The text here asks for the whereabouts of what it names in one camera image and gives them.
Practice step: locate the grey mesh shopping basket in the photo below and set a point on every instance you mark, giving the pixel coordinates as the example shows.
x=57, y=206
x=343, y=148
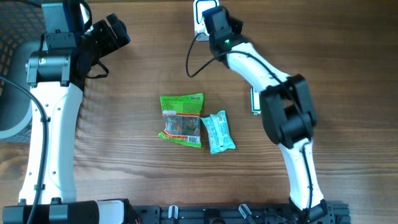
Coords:
x=22, y=24

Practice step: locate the black mounting rail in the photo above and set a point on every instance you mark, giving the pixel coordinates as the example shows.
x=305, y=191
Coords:
x=236, y=214

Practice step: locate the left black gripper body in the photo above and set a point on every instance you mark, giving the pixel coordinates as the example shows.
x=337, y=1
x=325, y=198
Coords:
x=104, y=34

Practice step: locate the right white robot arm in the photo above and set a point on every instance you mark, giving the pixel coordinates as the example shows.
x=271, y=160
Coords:
x=287, y=110

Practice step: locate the green gummy candy bag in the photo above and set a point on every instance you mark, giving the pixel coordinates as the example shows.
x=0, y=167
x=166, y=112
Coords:
x=182, y=119

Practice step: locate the teal tissue packet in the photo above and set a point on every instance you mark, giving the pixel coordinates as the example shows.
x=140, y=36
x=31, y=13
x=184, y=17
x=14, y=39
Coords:
x=218, y=132

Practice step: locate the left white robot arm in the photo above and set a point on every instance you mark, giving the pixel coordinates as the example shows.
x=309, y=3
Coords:
x=56, y=74

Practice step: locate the white barcode scanner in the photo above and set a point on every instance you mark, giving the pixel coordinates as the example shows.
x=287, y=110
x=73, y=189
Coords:
x=199, y=6

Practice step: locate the green small box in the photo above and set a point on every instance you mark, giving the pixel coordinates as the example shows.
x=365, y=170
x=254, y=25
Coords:
x=255, y=102

